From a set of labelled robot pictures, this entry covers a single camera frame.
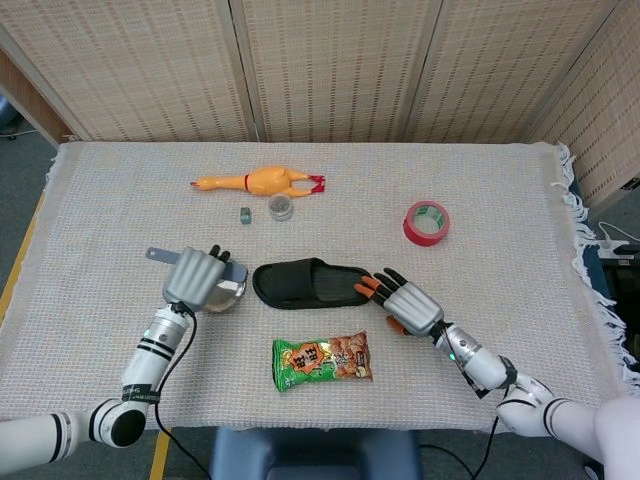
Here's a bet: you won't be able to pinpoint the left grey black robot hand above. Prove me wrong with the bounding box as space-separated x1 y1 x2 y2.
162 244 232 315

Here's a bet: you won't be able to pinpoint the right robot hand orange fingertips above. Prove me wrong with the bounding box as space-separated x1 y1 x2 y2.
354 267 445 339

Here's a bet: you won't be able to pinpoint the black slipper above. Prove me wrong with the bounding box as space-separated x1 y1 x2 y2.
251 257 375 310

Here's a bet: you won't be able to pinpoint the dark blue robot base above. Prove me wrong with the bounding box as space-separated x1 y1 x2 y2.
209 425 421 480

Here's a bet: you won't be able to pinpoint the red tape roll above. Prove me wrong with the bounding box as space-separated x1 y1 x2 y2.
403 200 451 248

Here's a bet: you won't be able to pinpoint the beige woven tablecloth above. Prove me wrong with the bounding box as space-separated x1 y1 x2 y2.
0 141 640 437

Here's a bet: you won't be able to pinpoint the green snack bag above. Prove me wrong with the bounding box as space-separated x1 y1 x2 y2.
271 329 374 394

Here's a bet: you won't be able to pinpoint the small clear plastic jar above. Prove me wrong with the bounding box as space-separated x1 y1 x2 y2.
266 194 295 222

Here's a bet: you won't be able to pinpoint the yellow rubber chicken toy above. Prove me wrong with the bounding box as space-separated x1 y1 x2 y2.
190 164 328 198

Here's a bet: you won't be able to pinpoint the white power strip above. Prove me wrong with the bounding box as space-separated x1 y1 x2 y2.
597 238 632 259

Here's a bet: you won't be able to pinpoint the black equipment box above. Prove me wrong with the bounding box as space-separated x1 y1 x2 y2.
602 254 640 302

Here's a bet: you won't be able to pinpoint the brown wooden cabinet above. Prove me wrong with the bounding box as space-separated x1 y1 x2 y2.
0 47 74 146

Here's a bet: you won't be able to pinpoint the bamboo folding screen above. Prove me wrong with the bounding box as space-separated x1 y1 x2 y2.
0 0 640 207

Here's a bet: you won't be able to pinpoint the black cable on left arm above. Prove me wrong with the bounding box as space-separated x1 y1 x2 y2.
152 301 212 480

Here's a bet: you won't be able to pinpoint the black floor cable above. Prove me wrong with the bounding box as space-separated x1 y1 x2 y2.
417 442 476 480

